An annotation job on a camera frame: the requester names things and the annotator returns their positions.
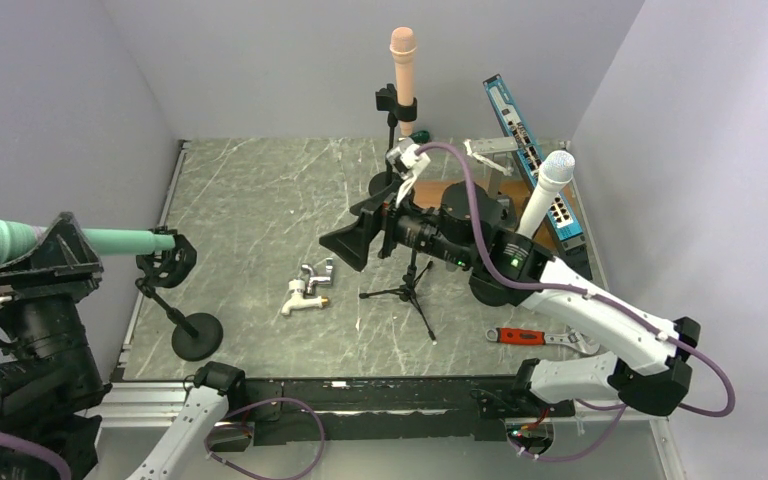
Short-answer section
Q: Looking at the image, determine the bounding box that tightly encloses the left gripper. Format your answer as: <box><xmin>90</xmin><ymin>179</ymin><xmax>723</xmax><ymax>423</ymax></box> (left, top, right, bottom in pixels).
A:
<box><xmin>0</xmin><ymin>207</ymin><xmax>106</xmax><ymax>399</ymax></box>

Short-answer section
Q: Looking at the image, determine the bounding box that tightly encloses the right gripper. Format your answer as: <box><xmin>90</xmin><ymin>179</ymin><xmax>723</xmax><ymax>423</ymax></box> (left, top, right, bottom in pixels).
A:
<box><xmin>319</xmin><ymin>174</ymin><xmax>474</xmax><ymax>270</ymax></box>

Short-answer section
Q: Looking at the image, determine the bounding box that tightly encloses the mint green microphone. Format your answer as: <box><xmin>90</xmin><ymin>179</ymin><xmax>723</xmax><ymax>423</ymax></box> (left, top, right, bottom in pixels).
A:
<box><xmin>0</xmin><ymin>220</ymin><xmax>176</xmax><ymax>264</ymax></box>

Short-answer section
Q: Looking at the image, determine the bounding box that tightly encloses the black shock mount desk stand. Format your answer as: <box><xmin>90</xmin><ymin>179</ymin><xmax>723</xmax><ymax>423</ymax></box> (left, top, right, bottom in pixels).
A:
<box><xmin>134</xmin><ymin>226</ymin><xmax>224</xmax><ymax>363</ymax></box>

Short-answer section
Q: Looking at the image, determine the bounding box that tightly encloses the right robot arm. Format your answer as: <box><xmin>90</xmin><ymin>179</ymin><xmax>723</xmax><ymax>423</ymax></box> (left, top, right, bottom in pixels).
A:
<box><xmin>319</xmin><ymin>181</ymin><xmax>700</xmax><ymax>417</ymax></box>

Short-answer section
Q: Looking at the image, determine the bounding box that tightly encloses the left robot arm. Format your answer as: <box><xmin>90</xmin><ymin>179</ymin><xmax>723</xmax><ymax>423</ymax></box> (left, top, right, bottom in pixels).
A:
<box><xmin>0</xmin><ymin>212</ymin><xmax>197</xmax><ymax>479</ymax></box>

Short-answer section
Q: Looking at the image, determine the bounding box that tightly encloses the black round base clip stand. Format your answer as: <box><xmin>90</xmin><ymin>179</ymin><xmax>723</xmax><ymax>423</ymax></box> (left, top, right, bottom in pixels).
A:
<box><xmin>368</xmin><ymin>83</ymin><xmax>418</xmax><ymax>195</ymax></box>

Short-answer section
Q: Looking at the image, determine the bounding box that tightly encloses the white microphone silver grille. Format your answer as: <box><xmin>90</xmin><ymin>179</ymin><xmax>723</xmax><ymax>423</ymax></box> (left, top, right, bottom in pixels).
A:
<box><xmin>516</xmin><ymin>150</ymin><xmax>576</xmax><ymax>239</ymax></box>

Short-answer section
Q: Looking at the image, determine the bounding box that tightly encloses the wooden board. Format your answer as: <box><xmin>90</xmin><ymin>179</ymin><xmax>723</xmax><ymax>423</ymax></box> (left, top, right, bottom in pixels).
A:
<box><xmin>414</xmin><ymin>180</ymin><xmax>558</xmax><ymax>253</ymax></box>

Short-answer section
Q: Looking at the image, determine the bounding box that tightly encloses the white and chrome faucet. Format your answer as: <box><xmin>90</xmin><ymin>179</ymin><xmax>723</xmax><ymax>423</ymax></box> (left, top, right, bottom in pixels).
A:
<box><xmin>280</xmin><ymin>257</ymin><xmax>334</xmax><ymax>317</ymax></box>

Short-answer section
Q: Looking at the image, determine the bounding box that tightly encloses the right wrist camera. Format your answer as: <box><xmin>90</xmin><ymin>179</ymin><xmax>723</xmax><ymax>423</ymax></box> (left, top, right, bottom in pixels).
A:
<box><xmin>385</xmin><ymin>137</ymin><xmax>431</xmax><ymax>206</ymax></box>

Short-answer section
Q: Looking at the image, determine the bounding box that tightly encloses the black tripod shock mount stand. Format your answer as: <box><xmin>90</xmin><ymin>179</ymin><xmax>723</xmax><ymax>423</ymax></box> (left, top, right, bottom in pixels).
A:
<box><xmin>358</xmin><ymin>249</ymin><xmax>438</xmax><ymax>346</ymax></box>

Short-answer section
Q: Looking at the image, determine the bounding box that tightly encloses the green handled screwdriver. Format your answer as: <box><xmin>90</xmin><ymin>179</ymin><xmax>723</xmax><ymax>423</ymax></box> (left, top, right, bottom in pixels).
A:
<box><xmin>409</xmin><ymin>130</ymin><xmax>431</xmax><ymax>144</ymax></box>

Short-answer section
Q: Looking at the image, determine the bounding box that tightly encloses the metal bracket on post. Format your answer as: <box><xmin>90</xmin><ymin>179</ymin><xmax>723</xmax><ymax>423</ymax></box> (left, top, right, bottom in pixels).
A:
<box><xmin>463</xmin><ymin>137</ymin><xmax>517</xmax><ymax>211</ymax></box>

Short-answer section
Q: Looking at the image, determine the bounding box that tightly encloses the red handled adjustable wrench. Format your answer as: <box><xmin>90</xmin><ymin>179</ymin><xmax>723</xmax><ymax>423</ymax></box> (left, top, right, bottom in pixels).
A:
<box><xmin>485</xmin><ymin>327</ymin><xmax>601</xmax><ymax>356</ymax></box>

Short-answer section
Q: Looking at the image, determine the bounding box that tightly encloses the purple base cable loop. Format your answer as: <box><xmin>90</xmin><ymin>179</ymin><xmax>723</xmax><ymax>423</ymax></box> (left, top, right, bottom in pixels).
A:
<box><xmin>203</xmin><ymin>397</ymin><xmax>327</xmax><ymax>480</ymax></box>

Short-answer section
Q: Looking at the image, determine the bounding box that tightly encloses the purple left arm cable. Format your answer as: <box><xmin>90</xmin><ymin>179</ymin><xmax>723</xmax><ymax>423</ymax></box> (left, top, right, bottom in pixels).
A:
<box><xmin>0</xmin><ymin>418</ymin><xmax>74</xmax><ymax>480</ymax></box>

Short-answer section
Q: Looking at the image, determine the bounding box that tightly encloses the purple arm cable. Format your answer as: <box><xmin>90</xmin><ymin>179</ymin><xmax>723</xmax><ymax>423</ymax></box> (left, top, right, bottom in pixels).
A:
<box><xmin>0</xmin><ymin>418</ymin><xmax>74</xmax><ymax>480</ymax></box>
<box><xmin>417</xmin><ymin>142</ymin><xmax>736</xmax><ymax>419</ymax></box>

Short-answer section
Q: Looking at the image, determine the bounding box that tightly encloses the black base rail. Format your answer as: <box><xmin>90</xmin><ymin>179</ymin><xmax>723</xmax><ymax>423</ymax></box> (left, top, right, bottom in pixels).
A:
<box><xmin>191</xmin><ymin>374</ymin><xmax>558</xmax><ymax>448</ymax></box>

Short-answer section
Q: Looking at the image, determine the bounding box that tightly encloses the blue network switch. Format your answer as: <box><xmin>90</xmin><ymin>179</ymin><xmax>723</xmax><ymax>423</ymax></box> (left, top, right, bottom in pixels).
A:
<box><xmin>482</xmin><ymin>73</ymin><xmax>594</xmax><ymax>280</ymax></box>

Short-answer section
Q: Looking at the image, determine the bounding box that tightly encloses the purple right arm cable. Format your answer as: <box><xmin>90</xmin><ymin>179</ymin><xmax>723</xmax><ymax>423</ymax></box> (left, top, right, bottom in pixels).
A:
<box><xmin>417</xmin><ymin>142</ymin><xmax>736</xmax><ymax>419</ymax></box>

